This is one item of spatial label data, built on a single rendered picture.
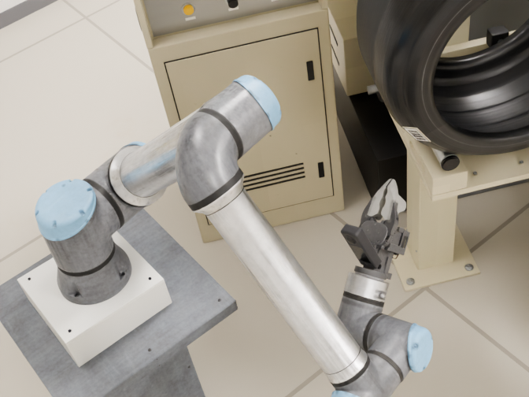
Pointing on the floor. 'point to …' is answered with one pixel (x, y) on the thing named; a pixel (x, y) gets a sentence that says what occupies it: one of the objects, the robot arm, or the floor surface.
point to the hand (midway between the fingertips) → (389, 183)
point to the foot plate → (407, 270)
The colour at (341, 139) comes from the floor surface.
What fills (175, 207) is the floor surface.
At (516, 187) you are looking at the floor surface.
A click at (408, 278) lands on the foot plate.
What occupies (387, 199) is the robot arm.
